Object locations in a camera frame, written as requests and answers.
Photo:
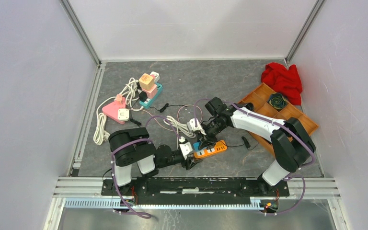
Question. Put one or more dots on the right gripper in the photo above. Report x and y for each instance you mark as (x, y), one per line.
(201, 138)

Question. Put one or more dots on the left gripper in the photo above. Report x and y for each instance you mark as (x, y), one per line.
(191, 162)

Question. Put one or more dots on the orange power strip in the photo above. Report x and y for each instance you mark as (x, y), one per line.
(219, 147)

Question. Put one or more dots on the blue folding extension socket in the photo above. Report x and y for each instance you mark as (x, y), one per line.
(196, 146)

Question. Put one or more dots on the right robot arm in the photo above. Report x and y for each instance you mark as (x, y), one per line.
(292, 145)

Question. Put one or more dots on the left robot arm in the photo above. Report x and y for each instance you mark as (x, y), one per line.
(134, 146)

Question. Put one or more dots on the pink plug adapter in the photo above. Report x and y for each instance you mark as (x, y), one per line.
(151, 93)

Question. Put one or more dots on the black power adapter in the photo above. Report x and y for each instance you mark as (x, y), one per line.
(212, 146)

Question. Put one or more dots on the orange divided tray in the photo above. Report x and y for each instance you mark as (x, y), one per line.
(285, 117)

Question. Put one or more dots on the teal power strip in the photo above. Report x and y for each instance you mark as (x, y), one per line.
(149, 102)

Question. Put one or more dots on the small black adapter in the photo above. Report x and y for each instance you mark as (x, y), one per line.
(143, 96)

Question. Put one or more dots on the wooden cube adapter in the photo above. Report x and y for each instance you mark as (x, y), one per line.
(146, 82)

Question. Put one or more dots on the pink square power strip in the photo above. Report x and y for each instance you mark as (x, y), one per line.
(117, 110)

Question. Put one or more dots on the red cloth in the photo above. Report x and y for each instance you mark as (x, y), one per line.
(284, 81)

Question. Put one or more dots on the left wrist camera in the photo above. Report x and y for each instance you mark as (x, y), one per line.
(185, 146)

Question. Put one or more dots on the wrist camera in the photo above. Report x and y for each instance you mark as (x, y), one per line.
(194, 126)
(185, 146)

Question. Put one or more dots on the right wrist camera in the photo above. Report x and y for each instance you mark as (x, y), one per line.
(194, 126)

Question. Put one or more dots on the dark green ring object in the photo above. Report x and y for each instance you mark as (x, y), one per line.
(277, 101)

